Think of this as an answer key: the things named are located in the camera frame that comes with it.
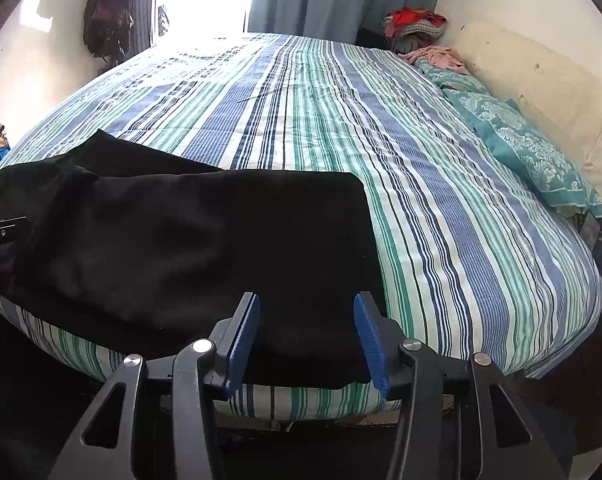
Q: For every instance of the narrow blue curtain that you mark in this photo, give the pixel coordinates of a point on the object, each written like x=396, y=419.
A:
x=143, y=15

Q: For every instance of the black pants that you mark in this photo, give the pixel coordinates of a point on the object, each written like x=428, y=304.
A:
x=181, y=240

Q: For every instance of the red clothes pile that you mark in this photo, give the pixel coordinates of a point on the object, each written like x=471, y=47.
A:
x=413, y=20

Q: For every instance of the cream padded headboard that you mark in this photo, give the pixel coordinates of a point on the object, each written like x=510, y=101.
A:
x=556, y=90

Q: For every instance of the large teal patterned pillow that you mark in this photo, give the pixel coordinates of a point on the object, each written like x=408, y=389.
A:
x=536, y=150

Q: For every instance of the small teal patterned pillow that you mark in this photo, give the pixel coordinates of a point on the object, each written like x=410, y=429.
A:
x=448, y=77

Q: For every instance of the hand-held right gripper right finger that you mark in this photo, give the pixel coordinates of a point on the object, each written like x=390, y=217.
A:
x=373, y=345

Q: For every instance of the phone on bed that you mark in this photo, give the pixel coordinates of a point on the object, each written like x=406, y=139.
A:
x=588, y=232

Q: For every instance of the dark stool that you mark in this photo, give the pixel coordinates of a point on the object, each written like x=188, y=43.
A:
x=373, y=39

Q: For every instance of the dark coats on rack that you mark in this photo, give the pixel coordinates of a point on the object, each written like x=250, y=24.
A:
x=106, y=20

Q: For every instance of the bed with striped sheet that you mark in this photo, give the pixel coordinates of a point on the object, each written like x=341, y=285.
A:
x=356, y=135

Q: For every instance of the pink cloth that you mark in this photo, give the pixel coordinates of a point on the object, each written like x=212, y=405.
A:
x=436, y=56

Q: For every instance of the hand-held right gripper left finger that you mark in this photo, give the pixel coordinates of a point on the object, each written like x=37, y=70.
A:
x=241, y=345

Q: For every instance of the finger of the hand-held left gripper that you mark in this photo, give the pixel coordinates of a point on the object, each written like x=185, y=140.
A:
x=1, y=232

